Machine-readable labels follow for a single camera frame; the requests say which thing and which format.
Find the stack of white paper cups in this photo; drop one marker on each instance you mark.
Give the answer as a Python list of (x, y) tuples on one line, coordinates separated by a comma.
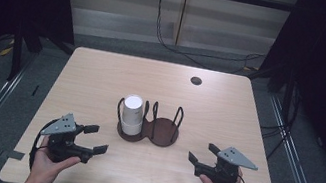
[(132, 113)]

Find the grey tape strip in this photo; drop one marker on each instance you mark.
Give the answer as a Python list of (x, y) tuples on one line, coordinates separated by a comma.
[(12, 154)]

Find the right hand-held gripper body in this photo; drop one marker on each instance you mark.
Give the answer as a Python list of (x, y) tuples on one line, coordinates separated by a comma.
[(221, 173)]

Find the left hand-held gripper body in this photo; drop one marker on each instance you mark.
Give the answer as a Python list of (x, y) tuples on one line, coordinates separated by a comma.
[(61, 144)]

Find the dark round table grommet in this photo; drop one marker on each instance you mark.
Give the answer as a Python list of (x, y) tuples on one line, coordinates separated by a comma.
[(196, 80)]

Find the person's left hand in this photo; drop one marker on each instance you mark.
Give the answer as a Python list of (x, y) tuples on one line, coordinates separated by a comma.
[(48, 166)]

